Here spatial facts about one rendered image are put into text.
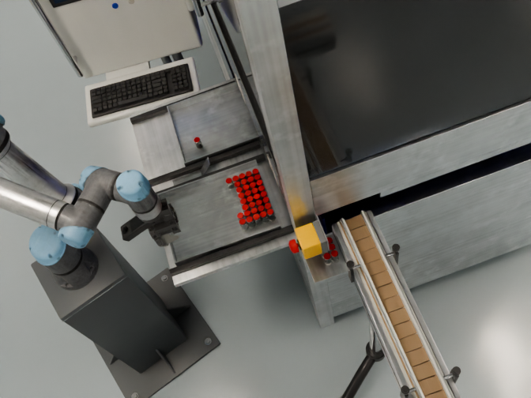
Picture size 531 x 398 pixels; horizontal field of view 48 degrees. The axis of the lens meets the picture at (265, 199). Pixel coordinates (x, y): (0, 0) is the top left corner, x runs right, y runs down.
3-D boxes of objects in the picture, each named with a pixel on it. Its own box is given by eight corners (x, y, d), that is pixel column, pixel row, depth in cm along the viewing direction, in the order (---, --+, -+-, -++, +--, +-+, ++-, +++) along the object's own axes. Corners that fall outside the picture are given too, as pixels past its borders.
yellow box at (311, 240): (319, 230, 174) (318, 219, 168) (329, 251, 171) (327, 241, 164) (295, 239, 174) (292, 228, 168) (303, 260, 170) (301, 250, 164)
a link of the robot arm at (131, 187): (120, 163, 152) (149, 170, 150) (135, 185, 162) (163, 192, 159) (106, 189, 149) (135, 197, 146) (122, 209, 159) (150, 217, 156)
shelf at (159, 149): (254, 74, 220) (254, 70, 218) (322, 234, 185) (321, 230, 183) (131, 118, 219) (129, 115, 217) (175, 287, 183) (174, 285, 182)
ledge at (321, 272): (343, 232, 184) (343, 229, 182) (359, 268, 177) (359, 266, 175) (300, 248, 183) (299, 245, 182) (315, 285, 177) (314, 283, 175)
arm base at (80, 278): (66, 299, 195) (52, 288, 187) (47, 265, 202) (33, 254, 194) (106, 272, 198) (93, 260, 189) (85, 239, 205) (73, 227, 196)
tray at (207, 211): (257, 164, 198) (255, 159, 195) (281, 230, 185) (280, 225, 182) (160, 199, 198) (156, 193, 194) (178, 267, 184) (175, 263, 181)
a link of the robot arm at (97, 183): (66, 193, 152) (103, 204, 149) (87, 157, 157) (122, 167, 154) (79, 208, 159) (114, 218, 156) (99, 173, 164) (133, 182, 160)
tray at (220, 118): (258, 80, 216) (256, 73, 213) (281, 134, 202) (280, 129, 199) (169, 112, 215) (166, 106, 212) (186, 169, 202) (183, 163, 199)
